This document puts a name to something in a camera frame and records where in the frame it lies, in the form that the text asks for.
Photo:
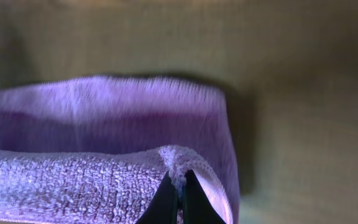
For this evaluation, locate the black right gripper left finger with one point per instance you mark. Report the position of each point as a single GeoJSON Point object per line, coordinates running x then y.
{"type": "Point", "coordinates": [163, 208]}

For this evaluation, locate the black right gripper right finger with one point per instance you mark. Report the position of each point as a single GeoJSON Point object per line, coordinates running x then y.
{"type": "Point", "coordinates": [195, 205]}

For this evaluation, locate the purple cloth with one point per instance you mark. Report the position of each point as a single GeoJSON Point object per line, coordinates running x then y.
{"type": "Point", "coordinates": [95, 150]}

